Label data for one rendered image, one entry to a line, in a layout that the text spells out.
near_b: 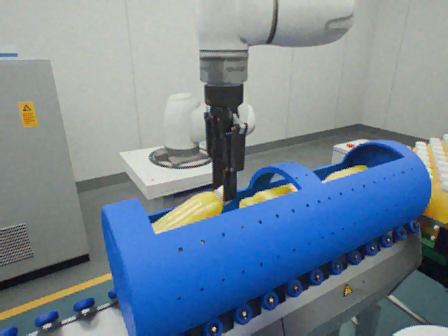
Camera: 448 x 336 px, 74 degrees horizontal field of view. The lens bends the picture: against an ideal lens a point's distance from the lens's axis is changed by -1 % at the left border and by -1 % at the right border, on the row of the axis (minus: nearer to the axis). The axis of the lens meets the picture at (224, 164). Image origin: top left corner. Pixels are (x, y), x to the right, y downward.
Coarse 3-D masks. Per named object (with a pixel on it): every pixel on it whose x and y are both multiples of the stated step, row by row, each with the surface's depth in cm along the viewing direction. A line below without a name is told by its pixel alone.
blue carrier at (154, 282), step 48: (384, 144) 91; (240, 192) 85; (336, 192) 69; (384, 192) 76; (144, 240) 50; (192, 240) 52; (240, 240) 56; (288, 240) 61; (336, 240) 68; (144, 288) 47; (192, 288) 51; (240, 288) 56
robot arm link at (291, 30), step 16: (288, 0) 48; (304, 0) 48; (320, 0) 49; (336, 0) 49; (352, 0) 51; (288, 16) 49; (304, 16) 49; (320, 16) 49; (336, 16) 50; (352, 16) 52; (288, 32) 50; (304, 32) 51; (320, 32) 51; (336, 32) 52
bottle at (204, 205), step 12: (204, 192) 63; (216, 192) 63; (192, 204) 60; (204, 204) 60; (216, 204) 61; (168, 216) 59; (180, 216) 59; (192, 216) 59; (204, 216) 60; (156, 228) 58; (168, 228) 57
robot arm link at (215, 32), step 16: (208, 0) 47; (224, 0) 46; (240, 0) 46; (256, 0) 47; (272, 0) 48; (208, 16) 47; (224, 16) 47; (240, 16) 47; (256, 16) 48; (272, 16) 48; (208, 32) 49; (224, 32) 48; (240, 32) 48; (256, 32) 49; (272, 32) 50; (208, 48) 50; (224, 48) 49; (240, 48) 50
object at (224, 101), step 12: (204, 84) 56; (240, 84) 56; (204, 96) 56; (216, 96) 53; (228, 96) 53; (240, 96) 55; (216, 108) 58; (228, 108) 54; (216, 120) 59; (228, 120) 55; (228, 132) 58
